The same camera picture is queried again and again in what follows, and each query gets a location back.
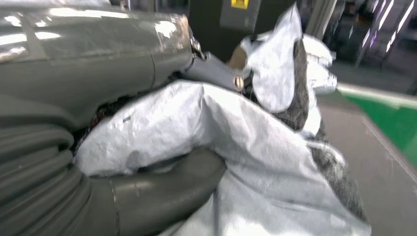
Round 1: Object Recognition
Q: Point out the grey yellow ruler label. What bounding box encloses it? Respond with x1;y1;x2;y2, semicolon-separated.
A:
220;0;262;32

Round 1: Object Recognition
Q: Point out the flat white stacked parcel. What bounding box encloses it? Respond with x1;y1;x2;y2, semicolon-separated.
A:
307;63;338;95
304;35;336;66

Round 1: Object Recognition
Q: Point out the aluminium conveyor frame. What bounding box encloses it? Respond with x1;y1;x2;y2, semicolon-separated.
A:
336;82;417;110

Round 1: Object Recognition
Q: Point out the black scanner column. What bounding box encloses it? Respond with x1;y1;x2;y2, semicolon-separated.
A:
188;0;296;63

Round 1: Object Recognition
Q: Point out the white black-striped parcel bag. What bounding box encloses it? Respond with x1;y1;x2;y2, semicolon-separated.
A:
73;3;372;236

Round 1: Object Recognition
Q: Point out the green conveyor belt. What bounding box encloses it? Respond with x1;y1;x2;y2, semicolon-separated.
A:
345;94;417;167

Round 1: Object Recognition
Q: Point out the black scanner platform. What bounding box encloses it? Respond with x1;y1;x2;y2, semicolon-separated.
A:
317;94;417;236

